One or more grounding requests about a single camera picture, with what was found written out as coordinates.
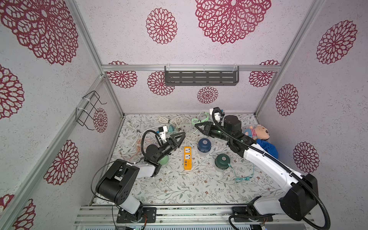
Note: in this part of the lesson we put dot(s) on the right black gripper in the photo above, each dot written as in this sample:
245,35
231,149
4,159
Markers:
207,128

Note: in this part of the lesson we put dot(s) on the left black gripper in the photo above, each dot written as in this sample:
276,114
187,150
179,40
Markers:
182,136

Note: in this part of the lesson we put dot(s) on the navy blue meat grinder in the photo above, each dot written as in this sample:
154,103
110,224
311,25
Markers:
204,145

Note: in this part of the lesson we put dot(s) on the dark green meat grinder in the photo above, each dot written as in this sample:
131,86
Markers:
222,161

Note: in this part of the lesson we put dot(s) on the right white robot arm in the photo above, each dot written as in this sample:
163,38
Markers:
301,200

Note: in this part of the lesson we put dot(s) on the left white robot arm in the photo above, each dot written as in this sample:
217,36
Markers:
116,184

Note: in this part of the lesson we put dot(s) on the light green meat grinder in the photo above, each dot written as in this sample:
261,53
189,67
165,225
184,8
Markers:
164,160

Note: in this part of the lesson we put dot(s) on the orange power strip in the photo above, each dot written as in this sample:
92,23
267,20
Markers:
188,158

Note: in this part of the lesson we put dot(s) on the pig plush toy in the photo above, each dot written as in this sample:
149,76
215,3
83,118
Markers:
258,132

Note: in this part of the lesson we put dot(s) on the blue cloth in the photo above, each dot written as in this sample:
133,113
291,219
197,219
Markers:
268,147

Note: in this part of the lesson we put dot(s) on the grey wall shelf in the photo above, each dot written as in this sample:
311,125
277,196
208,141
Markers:
201,76

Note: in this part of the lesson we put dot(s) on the black wire rack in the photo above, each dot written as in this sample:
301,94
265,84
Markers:
86,112

